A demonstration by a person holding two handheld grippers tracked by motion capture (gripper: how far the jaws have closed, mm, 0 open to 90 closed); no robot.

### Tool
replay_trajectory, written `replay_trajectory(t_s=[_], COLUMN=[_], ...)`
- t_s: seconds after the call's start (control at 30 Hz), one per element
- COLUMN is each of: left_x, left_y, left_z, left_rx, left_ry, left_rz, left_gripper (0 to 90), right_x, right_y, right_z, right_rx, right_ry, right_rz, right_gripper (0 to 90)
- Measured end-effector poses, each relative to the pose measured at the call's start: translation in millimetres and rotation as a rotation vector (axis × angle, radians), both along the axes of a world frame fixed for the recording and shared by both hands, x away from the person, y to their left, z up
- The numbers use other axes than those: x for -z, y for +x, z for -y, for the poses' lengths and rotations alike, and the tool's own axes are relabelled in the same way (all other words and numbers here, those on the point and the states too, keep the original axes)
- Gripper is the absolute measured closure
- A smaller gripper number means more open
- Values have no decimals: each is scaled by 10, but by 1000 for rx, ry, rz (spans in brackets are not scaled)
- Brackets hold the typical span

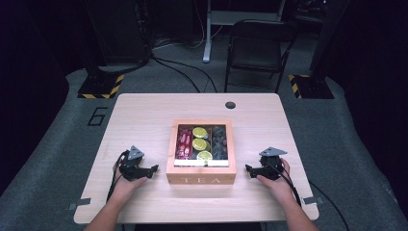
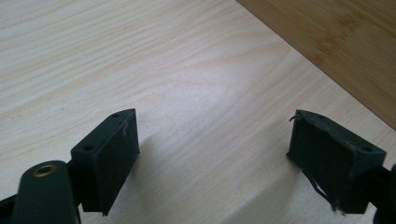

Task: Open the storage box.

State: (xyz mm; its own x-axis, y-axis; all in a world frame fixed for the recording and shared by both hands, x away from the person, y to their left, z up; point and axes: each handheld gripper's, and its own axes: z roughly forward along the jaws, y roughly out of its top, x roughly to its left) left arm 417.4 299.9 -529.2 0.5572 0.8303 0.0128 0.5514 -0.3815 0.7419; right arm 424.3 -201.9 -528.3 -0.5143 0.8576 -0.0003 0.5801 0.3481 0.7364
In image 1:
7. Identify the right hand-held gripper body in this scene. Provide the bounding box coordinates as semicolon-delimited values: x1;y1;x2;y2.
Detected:
255;146;288;181

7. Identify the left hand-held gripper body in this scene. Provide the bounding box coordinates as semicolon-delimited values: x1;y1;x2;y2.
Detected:
118;145;152;182

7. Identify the wooden tea box with lid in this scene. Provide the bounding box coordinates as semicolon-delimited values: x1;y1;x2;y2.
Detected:
166;118;238;186

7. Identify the yellow-lidded capsule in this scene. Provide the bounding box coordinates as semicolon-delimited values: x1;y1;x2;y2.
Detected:
191;126;209;140
196;150;214;161
191;138;209;151

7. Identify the person's left hand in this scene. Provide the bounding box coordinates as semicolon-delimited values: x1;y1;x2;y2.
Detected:
110;167;148;202

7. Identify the person's right hand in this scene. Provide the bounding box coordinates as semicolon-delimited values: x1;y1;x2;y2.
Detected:
256;158;297;205

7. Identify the red stick packet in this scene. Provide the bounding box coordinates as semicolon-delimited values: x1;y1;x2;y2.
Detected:
184;127;193;159
175;126;187;160

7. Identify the pile of dark packets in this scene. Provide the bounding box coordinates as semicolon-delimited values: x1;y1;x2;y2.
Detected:
211;125;228;160

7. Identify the grey tape piece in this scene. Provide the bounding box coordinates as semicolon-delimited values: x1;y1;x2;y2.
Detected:
302;195;323;206
67;197;92;212

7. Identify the black stand with striped base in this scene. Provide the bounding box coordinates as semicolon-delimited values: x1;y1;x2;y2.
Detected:
77;0;125;100
288;0;351;100

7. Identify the black folding chair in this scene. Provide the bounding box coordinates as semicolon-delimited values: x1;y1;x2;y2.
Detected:
223;18;298;94

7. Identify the black equipment cabinet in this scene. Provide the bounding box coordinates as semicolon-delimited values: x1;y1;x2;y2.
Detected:
84;0;152;66

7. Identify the right hand-held gripper cable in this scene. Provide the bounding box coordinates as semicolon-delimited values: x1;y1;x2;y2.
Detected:
265;159;303;207

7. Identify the hand-held gripper cable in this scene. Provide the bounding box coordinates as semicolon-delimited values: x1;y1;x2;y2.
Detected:
106;150;128;203
265;159;303;207

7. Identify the left hand-held gripper cable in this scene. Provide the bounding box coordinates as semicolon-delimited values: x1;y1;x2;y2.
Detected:
106;150;128;203

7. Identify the black cable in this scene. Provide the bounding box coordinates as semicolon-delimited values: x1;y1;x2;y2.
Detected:
308;181;350;231

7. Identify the bundle of black cables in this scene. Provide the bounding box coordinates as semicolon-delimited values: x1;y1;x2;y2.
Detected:
149;54;219;94

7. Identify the white desk frame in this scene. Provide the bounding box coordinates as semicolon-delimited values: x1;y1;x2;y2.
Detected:
202;0;287;64

